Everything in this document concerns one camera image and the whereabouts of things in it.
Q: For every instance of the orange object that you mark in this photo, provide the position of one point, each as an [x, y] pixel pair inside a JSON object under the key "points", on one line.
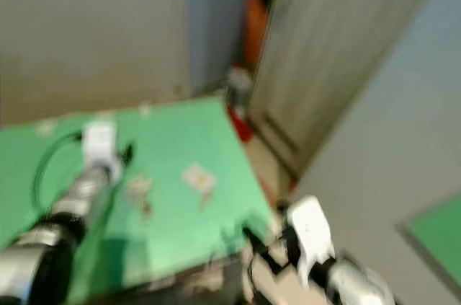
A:
{"points": [[256, 31]]}

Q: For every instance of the plain metal key bunch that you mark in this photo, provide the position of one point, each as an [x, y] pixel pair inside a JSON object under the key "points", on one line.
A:
{"points": [[140, 193]]}

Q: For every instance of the pale tape piece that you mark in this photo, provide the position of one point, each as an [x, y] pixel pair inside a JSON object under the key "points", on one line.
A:
{"points": [[45, 127], [145, 109]]}

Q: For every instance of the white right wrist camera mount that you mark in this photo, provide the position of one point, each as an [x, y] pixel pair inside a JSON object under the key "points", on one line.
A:
{"points": [[311, 233]]}

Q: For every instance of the green table board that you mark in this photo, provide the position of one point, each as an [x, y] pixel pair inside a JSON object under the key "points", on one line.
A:
{"points": [[173, 132]]}

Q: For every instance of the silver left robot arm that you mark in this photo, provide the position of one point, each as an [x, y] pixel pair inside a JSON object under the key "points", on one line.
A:
{"points": [[79, 197]]}

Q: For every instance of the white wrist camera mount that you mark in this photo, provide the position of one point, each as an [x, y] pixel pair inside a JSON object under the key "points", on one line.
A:
{"points": [[101, 143], [311, 233]]}

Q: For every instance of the grey round container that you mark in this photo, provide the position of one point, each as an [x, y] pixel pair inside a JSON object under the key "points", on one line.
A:
{"points": [[239, 87]]}

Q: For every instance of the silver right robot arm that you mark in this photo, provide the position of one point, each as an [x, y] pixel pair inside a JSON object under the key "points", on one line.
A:
{"points": [[356, 287]]}

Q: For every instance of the brown wooden door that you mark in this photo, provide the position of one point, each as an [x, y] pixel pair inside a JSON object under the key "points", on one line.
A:
{"points": [[338, 45]]}

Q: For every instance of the red cloth item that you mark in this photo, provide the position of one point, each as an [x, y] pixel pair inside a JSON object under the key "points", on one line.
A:
{"points": [[239, 126]]}

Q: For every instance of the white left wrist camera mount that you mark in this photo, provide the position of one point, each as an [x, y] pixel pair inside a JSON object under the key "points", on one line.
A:
{"points": [[101, 143]]}

